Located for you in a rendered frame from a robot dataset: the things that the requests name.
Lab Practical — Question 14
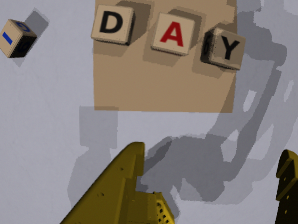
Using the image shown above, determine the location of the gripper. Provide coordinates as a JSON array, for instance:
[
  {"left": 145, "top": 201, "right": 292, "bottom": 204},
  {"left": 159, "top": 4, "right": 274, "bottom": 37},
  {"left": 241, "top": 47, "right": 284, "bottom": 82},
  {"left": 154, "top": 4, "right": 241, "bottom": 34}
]
[{"left": 60, "top": 142, "right": 298, "bottom": 224}]

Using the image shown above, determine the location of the tan square mat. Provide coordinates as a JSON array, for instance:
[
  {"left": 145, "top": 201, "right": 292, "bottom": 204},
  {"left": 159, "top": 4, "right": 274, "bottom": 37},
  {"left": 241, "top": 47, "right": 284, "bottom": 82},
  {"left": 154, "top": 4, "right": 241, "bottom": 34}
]
[{"left": 93, "top": 0, "right": 237, "bottom": 113}]

